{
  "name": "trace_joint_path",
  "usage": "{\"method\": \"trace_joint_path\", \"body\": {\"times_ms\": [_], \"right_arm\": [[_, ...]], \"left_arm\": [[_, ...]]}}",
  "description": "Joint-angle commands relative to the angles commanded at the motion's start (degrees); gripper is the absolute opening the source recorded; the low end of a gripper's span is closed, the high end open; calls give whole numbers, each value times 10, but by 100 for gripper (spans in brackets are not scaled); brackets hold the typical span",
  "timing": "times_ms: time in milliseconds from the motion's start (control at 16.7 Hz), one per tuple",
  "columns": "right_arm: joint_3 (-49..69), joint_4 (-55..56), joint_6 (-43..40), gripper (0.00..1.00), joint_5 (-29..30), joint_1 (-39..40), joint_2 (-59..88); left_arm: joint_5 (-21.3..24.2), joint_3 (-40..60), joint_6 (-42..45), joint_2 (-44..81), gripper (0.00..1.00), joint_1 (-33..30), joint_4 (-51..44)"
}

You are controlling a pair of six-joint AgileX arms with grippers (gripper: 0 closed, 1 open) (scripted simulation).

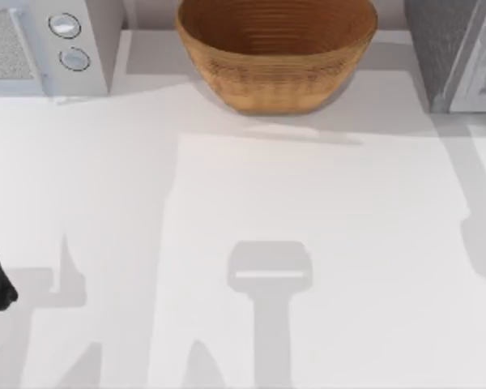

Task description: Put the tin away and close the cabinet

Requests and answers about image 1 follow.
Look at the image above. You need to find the brown woven basket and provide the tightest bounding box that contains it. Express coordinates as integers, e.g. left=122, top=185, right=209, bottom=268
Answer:
left=174, top=0, right=379, bottom=116

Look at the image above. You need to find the pale microwave oven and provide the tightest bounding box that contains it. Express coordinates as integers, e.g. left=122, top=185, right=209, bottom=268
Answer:
left=0, top=0, right=125, bottom=98

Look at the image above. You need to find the round microwave knob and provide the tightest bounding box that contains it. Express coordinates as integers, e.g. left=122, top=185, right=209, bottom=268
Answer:
left=58, top=46, right=92, bottom=72
left=48, top=12, right=83, bottom=40

